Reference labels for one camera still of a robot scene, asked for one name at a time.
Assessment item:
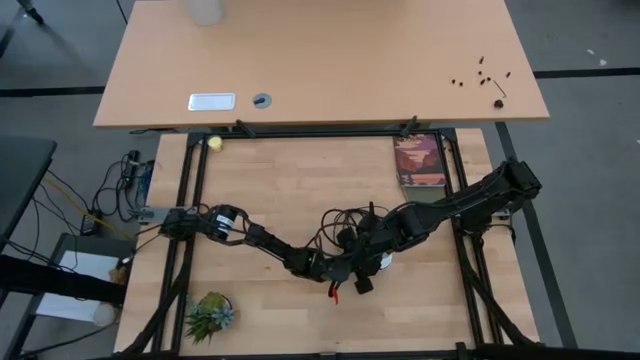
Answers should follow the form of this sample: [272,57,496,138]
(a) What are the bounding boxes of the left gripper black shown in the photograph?
[298,227,375,295]

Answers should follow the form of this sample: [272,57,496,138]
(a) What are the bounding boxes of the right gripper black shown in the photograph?
[362,214,409,277]

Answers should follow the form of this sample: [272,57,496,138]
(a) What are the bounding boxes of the book with sunset cover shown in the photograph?
[392,133,448,188]

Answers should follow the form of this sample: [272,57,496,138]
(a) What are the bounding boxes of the black clamp lever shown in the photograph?
[398,115,419,138]
[234,118,257,139]

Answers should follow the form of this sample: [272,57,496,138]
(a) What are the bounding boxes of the potted succulent plant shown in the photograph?
[183,291,236,346]

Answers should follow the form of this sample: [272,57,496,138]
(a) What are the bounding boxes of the light brown wooden desk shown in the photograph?
[93,0,550,130]

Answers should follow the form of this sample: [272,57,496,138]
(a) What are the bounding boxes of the silver desk plate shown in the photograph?
[187,92,237,112]

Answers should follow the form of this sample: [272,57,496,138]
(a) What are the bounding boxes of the black power strip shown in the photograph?
[121,149,142,189]

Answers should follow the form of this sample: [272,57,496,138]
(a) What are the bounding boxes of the translucent plastic cup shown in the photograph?
[92,302,117,327]

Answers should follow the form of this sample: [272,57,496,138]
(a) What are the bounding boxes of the black power brick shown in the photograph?
[79,212,101,236]

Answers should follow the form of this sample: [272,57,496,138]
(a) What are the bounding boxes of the white paper sheet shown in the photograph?
[35,249,121,324]

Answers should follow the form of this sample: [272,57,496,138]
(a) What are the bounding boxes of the white cup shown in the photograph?
[185,0,225,27]

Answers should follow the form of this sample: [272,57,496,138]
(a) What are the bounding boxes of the black equipment cart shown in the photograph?
[0,232,135,360]

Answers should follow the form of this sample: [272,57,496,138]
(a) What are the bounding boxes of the black side desk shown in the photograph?
[0,135,58,241]

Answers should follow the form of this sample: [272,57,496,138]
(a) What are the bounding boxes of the black stand leg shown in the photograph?
[17,0,45,25]

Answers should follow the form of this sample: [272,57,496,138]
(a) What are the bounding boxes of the black lamp power cord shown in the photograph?
[303,201,401,251]

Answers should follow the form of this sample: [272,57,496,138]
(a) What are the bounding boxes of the black aluminium frame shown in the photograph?
[117,127,546,360]

